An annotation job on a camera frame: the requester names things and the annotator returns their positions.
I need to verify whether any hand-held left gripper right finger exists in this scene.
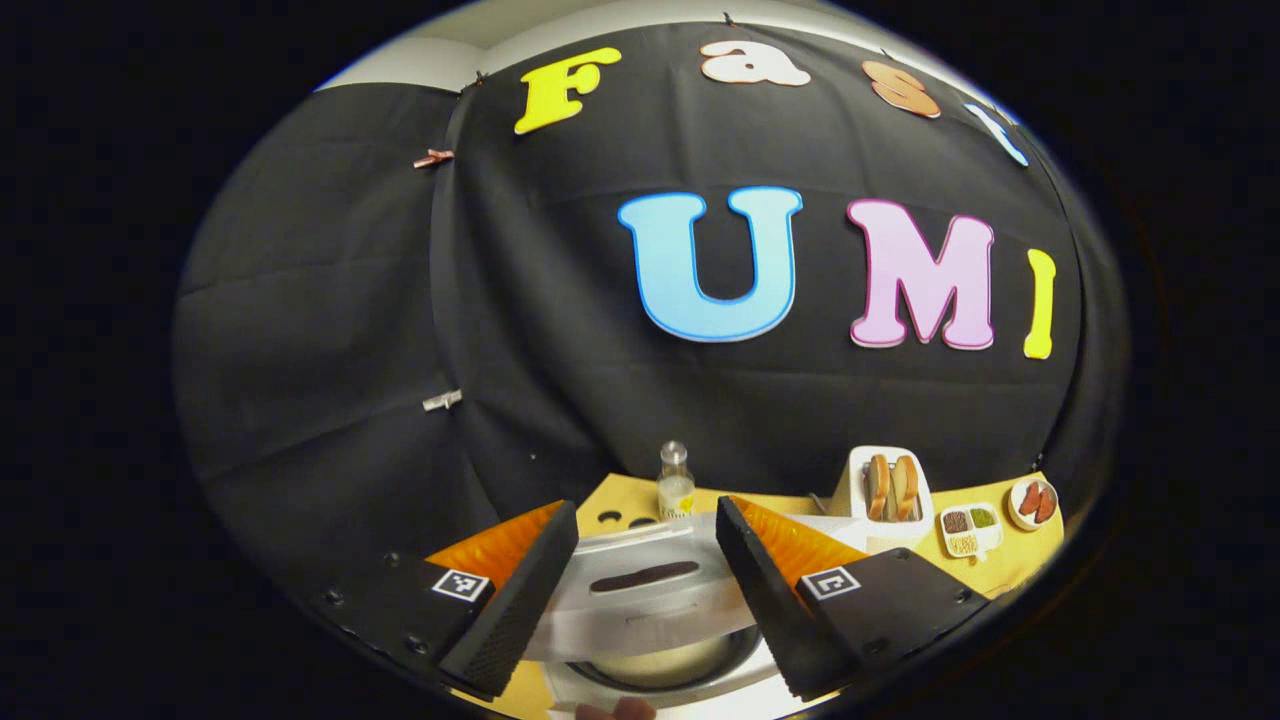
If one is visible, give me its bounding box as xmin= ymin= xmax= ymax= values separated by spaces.
xmin=714 ymin=495 xmax=993 ymax=703

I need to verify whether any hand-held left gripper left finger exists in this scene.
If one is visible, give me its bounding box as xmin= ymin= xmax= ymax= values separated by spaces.
xmin=308 ymin=500 xmax=582 ymax=701

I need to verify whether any white rice cooker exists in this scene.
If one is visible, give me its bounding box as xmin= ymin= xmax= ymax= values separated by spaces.
xmin=525 ymin=510 xmax=872 ymax=720

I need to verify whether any white toaster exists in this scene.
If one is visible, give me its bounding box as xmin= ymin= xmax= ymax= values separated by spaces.
xmin=830 ymin=445 xmax=937 ymax=552

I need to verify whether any small clear glass bottle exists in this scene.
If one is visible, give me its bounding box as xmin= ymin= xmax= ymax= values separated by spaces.
xmin=657 ymin=441 xmax=697 ymax=521

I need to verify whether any white divided bean dish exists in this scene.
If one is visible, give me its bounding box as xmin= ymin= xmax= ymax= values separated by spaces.
xmin=938 ymin=502 xmax=1004 ymax=560

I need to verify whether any small white round plate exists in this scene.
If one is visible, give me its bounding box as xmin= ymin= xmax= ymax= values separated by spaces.
xmin=1007 ymin=478 xmax=1060 ymax=532

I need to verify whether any black backdrop cloth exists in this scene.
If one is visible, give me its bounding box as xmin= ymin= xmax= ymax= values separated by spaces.
xmin=172 ymin=20 xmax=1131 ymax=611

